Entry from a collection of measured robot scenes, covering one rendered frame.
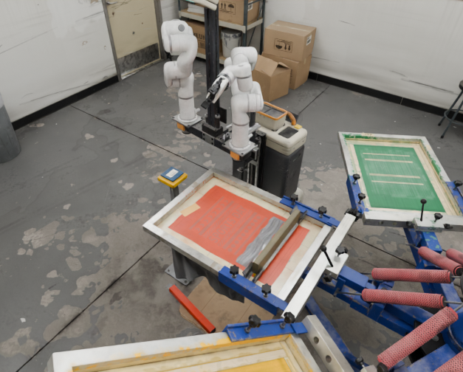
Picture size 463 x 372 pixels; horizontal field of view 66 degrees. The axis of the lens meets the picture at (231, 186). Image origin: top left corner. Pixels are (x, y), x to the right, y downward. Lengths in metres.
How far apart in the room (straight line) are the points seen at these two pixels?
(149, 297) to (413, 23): 4.17
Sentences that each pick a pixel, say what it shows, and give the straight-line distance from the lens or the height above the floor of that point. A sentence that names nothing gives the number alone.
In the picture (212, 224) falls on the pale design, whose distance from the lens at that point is 1.87.
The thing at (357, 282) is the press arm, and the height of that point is 1.04.
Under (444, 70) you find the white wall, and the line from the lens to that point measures 5.16.
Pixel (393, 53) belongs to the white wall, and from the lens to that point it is 5.20.
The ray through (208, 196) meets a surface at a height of 0.96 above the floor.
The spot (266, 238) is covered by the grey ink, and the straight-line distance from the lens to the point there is 1.81.
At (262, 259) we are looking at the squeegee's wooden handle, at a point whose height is 1.06.
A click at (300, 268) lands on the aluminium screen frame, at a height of 0.99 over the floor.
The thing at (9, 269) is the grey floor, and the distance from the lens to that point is 3.32.
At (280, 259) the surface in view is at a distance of 1.74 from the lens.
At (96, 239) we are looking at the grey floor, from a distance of 3.23.
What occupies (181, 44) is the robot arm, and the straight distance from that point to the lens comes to 1.96.
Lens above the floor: 2.34
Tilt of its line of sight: 42 degrees down
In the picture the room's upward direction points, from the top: 1 degrees clockwise
